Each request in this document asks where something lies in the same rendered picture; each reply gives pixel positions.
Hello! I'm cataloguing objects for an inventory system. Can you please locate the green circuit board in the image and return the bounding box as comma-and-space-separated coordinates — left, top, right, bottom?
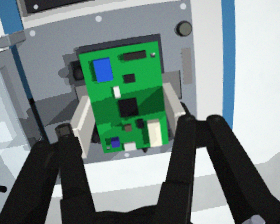
79, 41, 169, 153

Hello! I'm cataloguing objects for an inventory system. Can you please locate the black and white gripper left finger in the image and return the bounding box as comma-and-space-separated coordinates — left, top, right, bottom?
0, 95, 96, 224

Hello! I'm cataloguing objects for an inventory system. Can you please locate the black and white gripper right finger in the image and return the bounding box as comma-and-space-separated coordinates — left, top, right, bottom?
152, 82, 280, 224

